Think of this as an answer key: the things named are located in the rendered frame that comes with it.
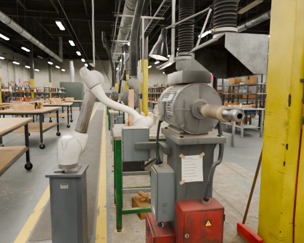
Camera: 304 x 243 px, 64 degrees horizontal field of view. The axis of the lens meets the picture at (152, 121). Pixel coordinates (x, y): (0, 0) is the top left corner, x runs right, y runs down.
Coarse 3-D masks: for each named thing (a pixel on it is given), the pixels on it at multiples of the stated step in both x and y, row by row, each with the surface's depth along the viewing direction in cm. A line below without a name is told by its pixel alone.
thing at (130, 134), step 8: (128, 128) 141; (136, 128) 142; (144, 128) 143; (128, 136) 141; (136, 136) 142; (144, 136) 143; (128, 144) 142; (128, 152) 142; (136, 152) 143; (144, 152) 144; (128, 160) 143; (136, 160) 144; (144, 160) 145; (152, 160) 137
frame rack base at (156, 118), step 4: (156, 116) 237; (160, 116) 237; (156, 120) 237; (156, 124) 237; (164, 124) 238; (168, 124) 239; (156, 128) 238; (160, 128) 238; (156, 132) 238; (160, 132) 239
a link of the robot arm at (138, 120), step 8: (96, 88) 189; (96, 96) 192; (104, 96) 191; (104, 104) 193; (112, 104) 192; (120, 104) 194; (128, 112) 194; (136, 112) 195; (136, 120) 192; (144, 120) 193
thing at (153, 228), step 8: (152, 216) 139; (152, 224) 131; (160, 224) 127; (168, 224) 131; (152, 232) 125; (160, 232) 123; (168, 232) 123; (152, 240) 122; (160, 240) 120; (168, 240) 121
